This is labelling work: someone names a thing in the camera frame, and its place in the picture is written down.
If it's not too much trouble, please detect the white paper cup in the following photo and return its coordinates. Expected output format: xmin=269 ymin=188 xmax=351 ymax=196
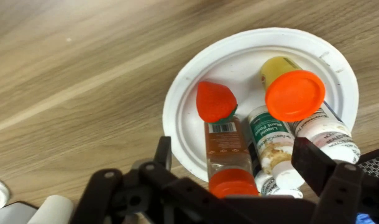
xmin=26 ymin=193 xmax=77 ymax=224

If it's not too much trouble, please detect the spice jar red lid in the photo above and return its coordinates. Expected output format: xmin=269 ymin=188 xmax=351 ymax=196
xmin=203 ymin=116 xmax=261 ymax=200

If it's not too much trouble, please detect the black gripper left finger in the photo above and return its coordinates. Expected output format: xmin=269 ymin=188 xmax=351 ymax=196
xmin=70 ymin=136 xmax=240 ymax=224

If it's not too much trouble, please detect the yellow tub orange lid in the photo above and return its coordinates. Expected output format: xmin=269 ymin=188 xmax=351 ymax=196
xmin=259 ymin=57 xmax=327 ymax=125

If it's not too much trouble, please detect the red toy strawberry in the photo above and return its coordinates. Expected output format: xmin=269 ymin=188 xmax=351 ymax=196
xmin=195 ymin=80 xmax=239 ymax=125

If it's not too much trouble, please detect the white paper plate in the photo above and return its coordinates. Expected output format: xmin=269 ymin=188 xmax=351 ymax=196
xmin=162 ymin=27 xmax=360 ymax=185

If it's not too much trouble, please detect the white pill bottle green label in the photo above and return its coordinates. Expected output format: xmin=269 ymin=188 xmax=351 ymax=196
xmin=246 ymin=105 xmax=307 ymax=192

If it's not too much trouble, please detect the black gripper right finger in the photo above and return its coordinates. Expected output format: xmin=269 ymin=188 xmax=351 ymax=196
xmin=291 ymin=136 xmax=379 ymax=224

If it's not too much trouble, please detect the blue folded cloth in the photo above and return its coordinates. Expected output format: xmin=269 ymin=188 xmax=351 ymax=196
xmin=356 ymin=212 xmax=374 ymax=224

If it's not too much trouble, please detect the white pill bottle blue label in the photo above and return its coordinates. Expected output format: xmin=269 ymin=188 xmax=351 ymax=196
xmin=293 ymin=103 xmax=363 ymax=166

